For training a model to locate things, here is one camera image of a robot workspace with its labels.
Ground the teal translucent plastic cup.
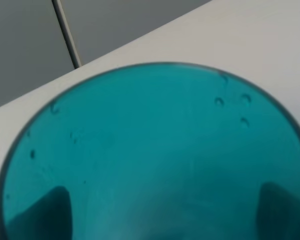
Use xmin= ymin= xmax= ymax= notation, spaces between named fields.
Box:
xmin=0 ymin=62 xmax=300 ymax=240

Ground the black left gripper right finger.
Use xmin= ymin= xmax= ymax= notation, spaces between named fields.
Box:
xmin=255 ymin=182 xmax=300 ymax=240

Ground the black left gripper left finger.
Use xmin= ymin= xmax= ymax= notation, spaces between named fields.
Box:
xmin=6 ymin=186 xmax=73 ymax=240

